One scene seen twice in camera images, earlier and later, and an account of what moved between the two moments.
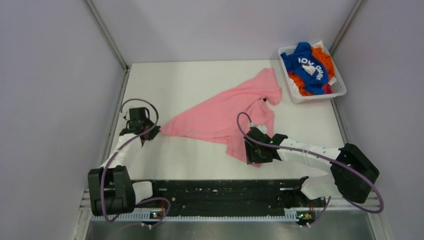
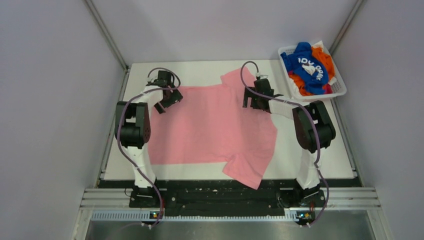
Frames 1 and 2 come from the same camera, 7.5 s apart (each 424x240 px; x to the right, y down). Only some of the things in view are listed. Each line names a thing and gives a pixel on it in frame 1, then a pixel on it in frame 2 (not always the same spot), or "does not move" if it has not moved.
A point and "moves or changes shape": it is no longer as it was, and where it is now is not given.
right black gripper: x=251 y=157 → x=249 y=94
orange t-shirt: x=325 y=60 does not move
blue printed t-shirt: x=301 y=64 does not move
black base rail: x=231 y=197 does not move
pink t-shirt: x=227 y=119 moves or changes shape
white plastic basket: x=338 y=88 does not move
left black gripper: x=155 y=131 → x=175 y=96
